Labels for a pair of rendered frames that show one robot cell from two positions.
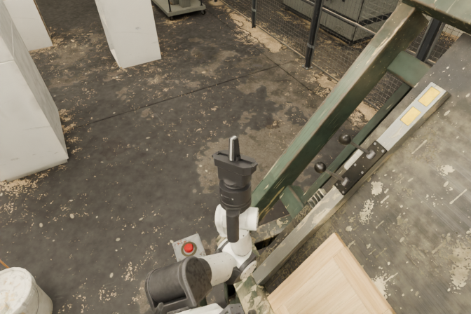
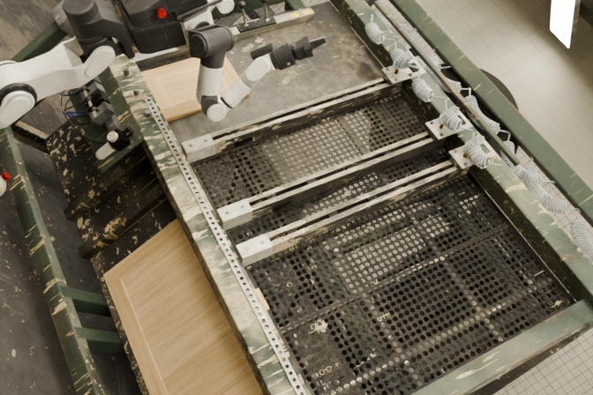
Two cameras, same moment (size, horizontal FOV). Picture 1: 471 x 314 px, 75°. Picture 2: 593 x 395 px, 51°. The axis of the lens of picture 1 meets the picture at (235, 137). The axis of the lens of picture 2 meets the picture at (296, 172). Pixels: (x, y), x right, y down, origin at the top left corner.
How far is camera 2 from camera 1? 2.49 m
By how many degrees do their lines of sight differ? 48
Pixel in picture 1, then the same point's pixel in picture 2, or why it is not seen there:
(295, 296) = (171, 75)
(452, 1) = not seen: outside the picture
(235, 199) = not seen: outside the picture
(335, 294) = not seen: hidden behind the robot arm
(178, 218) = not seen: outside the picture
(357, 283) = (228, 73)
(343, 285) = not seen: hidden behind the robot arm
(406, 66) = (296, 3)
